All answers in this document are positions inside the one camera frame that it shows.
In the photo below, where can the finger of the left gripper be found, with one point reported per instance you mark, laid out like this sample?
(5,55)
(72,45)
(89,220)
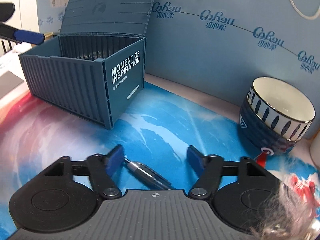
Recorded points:
(16,35)

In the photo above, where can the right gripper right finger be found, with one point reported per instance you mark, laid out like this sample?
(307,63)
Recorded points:
(237,191)

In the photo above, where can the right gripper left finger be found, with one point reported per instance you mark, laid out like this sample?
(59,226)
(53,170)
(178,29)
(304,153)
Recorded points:
(67,193)

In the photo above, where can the silver black pen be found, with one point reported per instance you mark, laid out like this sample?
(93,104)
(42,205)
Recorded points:
(147,175)

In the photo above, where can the paper cup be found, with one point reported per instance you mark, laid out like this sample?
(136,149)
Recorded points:
(48,36)

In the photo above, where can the large blue cardboard box left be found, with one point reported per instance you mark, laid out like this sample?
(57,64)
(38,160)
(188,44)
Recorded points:
(50,14)

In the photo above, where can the large blue cardboard box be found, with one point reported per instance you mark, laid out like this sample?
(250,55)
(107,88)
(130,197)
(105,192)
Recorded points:
(220,46)
(50,14)

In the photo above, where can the colourful anime desk mat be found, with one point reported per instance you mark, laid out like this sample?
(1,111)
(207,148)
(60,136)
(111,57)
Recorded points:
(156,129)

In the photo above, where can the blue container storage box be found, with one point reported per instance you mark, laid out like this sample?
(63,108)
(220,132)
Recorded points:
(95,67)

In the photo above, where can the blue white ceramic bowl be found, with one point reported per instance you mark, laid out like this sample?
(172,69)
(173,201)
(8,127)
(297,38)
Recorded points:
(275,115)

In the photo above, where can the large blue cardboard box right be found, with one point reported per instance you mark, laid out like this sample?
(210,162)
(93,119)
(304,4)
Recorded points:
(220,46)

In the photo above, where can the white paper shopping bag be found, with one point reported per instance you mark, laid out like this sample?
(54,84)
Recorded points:
(300,0)

